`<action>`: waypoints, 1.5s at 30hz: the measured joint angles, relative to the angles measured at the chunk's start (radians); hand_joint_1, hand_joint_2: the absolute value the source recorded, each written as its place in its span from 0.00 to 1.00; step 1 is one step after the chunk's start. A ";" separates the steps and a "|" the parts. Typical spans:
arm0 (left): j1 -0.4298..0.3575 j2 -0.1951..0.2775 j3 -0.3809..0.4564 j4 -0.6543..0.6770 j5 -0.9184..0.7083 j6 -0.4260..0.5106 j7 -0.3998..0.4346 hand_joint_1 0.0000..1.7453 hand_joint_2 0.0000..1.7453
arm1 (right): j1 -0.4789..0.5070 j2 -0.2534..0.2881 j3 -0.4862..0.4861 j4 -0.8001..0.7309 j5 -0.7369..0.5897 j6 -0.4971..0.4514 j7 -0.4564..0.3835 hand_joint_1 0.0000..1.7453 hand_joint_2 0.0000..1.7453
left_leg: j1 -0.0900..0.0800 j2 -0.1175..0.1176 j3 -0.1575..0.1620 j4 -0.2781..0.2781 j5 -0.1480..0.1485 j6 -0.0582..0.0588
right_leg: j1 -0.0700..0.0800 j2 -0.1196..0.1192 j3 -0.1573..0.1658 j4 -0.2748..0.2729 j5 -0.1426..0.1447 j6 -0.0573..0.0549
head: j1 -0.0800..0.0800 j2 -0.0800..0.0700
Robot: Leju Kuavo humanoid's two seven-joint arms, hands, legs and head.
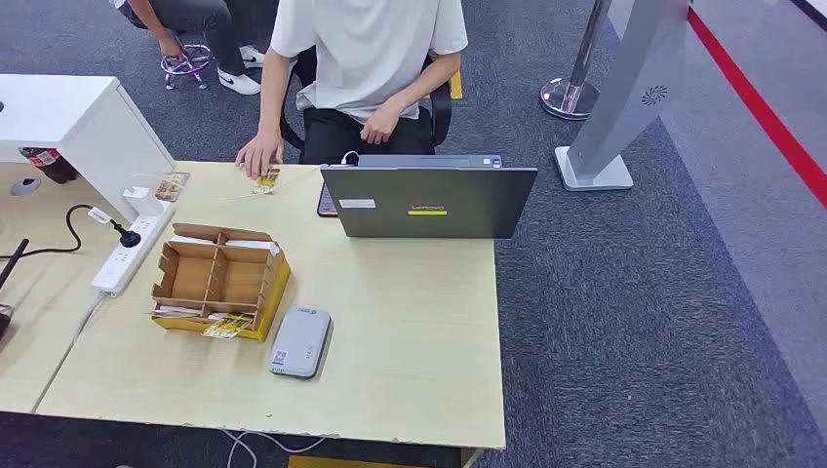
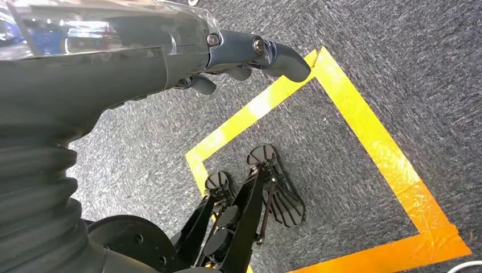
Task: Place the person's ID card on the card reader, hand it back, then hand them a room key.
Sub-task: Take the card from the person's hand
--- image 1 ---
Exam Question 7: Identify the person's right hand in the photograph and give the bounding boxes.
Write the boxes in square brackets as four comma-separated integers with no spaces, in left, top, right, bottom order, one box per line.
[234,129,286,181]

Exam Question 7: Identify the person's left hand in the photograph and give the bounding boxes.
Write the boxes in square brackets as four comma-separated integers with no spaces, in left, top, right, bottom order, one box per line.
[359,102,403,146]

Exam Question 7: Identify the yellow green ID card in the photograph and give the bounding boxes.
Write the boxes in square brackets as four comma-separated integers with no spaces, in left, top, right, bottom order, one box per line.
[251,168,282,196]

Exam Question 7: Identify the cardboard divider box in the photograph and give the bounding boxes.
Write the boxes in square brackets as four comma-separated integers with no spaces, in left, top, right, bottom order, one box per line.
[149,222,293,342]

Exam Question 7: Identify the white card stack wide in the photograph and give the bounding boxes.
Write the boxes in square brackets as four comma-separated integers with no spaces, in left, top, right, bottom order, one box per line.
[224,239,281,257]

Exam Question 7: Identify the yellow card with dark print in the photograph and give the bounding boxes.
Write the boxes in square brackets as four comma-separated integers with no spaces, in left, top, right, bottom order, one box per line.
[154,172,191,204]

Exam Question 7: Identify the person in dark trousers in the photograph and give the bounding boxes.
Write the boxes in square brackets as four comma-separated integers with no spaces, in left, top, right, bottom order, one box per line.
[109,0,266,97]

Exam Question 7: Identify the white card stack flat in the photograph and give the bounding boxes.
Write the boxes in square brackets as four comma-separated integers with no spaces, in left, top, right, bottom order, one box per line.
[144,305,205,319]

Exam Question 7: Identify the grey card reader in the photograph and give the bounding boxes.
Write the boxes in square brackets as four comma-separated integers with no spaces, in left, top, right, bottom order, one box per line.
[266,305,333,380]

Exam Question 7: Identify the black office chair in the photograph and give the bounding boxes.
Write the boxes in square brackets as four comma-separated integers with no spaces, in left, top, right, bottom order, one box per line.
[279,45,453,154]

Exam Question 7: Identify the dark smartphone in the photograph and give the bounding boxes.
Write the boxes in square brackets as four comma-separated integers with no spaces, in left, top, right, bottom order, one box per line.
[316,182,340,219]

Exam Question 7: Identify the grey Lenovo laptop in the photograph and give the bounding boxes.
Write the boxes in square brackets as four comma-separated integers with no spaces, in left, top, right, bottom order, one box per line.
[319,153,538,241]

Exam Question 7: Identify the chrome stool base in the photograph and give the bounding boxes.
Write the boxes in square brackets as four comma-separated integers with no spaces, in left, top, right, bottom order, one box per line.
[160,43,214,91]

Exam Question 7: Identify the white charger adapter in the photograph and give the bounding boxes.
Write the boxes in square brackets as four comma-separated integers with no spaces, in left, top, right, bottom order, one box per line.
[122,185,167,218]

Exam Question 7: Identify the white power strip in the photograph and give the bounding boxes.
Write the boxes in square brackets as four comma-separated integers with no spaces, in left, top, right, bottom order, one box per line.
[90,201,177,298]

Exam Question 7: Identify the white cabinet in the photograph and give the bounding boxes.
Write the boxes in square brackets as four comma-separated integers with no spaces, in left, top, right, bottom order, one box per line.
[0,73,177,224]

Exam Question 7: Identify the cola bottle red label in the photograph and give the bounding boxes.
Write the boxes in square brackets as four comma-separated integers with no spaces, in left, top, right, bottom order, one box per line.
[18,146,81,185]

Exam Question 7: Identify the grey kiosk stand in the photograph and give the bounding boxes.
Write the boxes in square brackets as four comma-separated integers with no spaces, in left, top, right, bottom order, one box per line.
[553,0,692,193]

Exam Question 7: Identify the black rod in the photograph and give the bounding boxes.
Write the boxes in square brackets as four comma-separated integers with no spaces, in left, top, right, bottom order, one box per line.
[0,238,31,292]

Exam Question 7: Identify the yellow panel under desk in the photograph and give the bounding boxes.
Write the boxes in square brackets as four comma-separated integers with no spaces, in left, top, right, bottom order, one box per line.
[287,454,463,468]

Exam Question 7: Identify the chrome stanchion post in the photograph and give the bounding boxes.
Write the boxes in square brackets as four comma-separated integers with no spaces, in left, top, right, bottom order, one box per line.
[539,0,613,122]

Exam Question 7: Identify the white power strip cord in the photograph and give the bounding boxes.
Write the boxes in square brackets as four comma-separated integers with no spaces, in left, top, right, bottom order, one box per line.
[70,293,108,343]

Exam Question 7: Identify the white cables under desk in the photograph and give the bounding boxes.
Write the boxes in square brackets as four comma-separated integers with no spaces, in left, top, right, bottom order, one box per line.
[219,429,328,468]

